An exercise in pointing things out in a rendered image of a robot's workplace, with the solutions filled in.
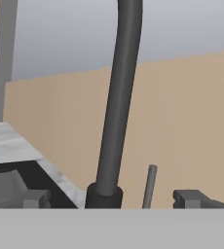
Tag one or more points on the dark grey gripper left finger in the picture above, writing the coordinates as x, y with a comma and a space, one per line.
36, 197

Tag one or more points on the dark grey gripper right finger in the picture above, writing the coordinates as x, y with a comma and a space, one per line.
190, 198

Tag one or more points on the dark sink basin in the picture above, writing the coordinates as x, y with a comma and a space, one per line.
45, 181

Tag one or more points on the dark grey sink tap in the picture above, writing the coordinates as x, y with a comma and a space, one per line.
119, 107

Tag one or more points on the grey tap lever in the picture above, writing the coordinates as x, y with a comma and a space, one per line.
149, 186

